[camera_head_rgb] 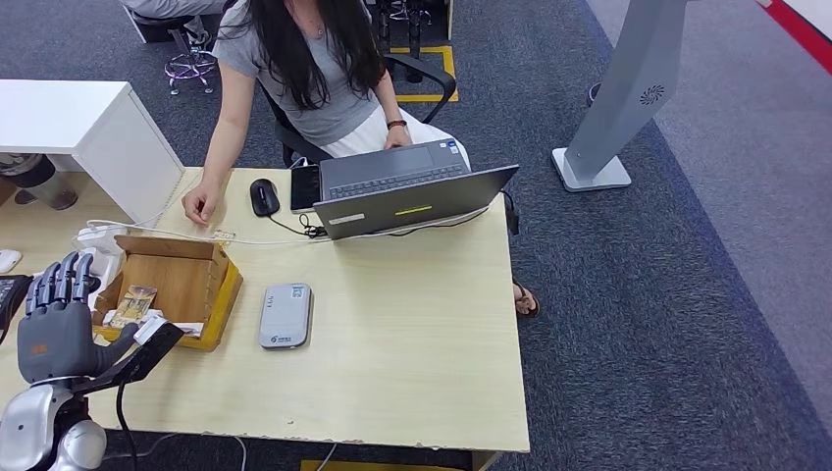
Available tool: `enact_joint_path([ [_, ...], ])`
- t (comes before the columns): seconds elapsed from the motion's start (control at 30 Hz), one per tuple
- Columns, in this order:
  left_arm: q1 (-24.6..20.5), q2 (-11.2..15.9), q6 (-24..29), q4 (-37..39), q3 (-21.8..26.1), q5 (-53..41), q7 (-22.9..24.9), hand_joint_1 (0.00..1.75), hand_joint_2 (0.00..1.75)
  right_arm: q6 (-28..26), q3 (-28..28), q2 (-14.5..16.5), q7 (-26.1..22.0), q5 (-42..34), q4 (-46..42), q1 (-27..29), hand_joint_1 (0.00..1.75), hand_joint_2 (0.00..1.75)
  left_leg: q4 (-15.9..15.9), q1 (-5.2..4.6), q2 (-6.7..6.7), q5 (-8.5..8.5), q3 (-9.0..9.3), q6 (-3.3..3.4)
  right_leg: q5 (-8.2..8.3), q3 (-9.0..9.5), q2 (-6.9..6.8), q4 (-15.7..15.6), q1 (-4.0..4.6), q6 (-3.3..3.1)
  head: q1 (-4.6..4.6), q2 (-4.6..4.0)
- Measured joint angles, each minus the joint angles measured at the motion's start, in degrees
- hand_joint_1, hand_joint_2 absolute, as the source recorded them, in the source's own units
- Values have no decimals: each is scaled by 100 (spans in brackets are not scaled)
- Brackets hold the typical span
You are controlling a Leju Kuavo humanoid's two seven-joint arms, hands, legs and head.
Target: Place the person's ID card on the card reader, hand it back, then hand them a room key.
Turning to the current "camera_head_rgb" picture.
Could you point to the person's left hand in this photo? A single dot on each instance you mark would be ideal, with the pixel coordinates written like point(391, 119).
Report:
point(398, 138)

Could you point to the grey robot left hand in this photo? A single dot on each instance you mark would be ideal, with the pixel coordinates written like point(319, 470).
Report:
point(58, 338)

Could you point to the person's right hand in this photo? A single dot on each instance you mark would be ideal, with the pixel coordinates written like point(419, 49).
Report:
point(201, 205)

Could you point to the person's left forearm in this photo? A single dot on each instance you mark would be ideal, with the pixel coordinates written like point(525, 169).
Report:
point(389, 101)

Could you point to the person's right forearm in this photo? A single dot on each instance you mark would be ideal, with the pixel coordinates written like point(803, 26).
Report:
point(221, 153)

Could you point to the person in background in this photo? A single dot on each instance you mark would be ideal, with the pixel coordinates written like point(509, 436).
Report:
point(175, 6)

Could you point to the person's foot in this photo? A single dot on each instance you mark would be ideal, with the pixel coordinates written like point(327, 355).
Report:
point(526, 300)

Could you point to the black computer mouse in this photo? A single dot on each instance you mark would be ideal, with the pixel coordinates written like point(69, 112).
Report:
point(264, 197)

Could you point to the black desk telephone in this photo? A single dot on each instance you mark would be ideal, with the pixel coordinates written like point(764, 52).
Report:
point(10, 296)

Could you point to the black plug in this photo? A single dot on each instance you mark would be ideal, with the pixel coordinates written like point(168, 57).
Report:
point(95, 284)

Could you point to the grey laptop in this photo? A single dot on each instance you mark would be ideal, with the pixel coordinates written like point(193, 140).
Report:
point(403, 208)

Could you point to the black office chair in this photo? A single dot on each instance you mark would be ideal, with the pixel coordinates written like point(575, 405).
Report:
point(429, 71)

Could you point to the brown cardboard box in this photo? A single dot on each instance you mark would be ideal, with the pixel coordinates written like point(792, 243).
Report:
point(179, 279)

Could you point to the white power adapter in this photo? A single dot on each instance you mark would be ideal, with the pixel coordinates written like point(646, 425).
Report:
point(105, 261)

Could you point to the white computer mouse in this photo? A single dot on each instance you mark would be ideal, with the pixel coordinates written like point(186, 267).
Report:
point(8, 261)

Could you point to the black equipment stand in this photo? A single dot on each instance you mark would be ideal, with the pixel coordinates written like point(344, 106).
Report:
point(414, 36)

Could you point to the black smartphone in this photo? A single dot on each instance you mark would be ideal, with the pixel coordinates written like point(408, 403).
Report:
point(305, 187)

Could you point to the white power strip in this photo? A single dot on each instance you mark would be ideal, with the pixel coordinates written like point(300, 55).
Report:
point(97, 237)

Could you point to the chrome stool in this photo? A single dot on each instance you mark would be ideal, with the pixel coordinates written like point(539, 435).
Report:
point(190, 65)

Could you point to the white cabinet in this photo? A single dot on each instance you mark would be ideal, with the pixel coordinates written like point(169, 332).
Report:
point(65, 117)

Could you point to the grey kiosk stand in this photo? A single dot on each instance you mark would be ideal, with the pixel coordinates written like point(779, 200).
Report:
point(624, 88)

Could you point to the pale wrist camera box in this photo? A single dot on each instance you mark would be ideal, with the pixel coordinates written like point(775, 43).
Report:
point(149, 330)

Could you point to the black camera bracket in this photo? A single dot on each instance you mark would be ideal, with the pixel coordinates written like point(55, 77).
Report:
point(153, 354)

